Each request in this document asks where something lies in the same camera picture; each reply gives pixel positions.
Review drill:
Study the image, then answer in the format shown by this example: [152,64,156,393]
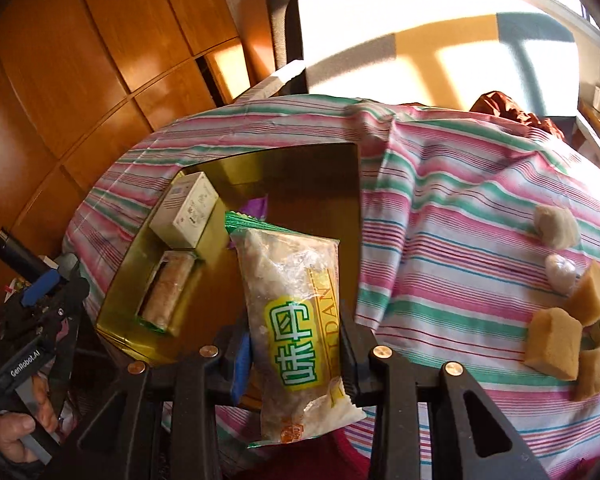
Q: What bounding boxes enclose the striped bed sheet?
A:
[62,96,600,479]

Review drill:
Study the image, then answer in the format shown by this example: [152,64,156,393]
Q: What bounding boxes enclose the person's left hand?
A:
[0,375,58,464]

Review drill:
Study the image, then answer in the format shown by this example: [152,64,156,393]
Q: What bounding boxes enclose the clear plastic ball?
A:
[545,254,578,295]

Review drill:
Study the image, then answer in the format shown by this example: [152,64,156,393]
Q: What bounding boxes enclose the yellow sponge block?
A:
[564,260,600,327]
[573,346,600,401]
[524,308,582,382]

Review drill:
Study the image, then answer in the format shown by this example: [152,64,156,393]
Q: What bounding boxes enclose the brown snack bar packet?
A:
[136,250,196,333]

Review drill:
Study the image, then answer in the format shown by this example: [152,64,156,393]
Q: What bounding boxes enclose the grey towel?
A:
[533,204,580,250]

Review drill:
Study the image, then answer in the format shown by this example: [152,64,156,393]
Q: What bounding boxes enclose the purple snack packet in tray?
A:
[240,196,268,221]

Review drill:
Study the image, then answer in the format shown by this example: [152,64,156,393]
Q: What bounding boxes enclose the wooden wardrobe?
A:
[0,0,254,311]

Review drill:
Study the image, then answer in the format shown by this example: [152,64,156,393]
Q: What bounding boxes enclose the white cardboard box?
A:
[149,171,219,249]

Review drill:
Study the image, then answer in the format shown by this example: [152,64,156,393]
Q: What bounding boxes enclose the gold metal tray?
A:
[97,142,362,366]

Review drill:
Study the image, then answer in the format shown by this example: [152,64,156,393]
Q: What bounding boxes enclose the yellow green label snack bag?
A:
[230,228,366,444]

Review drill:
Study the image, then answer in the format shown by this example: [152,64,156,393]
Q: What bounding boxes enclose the rust red cloth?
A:
[470,91,566,141]

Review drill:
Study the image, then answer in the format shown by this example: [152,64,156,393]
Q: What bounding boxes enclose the white mattress headboard panel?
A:
[298,0,580,117]

